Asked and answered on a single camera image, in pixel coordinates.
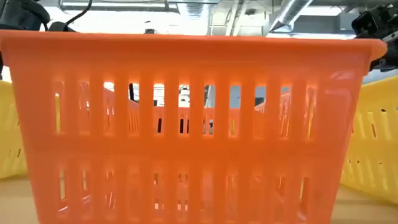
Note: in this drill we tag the orange plastic basket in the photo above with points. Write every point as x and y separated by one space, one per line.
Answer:
192 149

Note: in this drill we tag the yellow plastic basket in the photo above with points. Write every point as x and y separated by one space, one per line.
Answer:
373 140
11 130

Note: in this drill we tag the smooth silver ventilation duct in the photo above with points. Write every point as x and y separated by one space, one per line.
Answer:
289 14

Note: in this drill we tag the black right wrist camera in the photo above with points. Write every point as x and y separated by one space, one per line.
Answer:
364 23

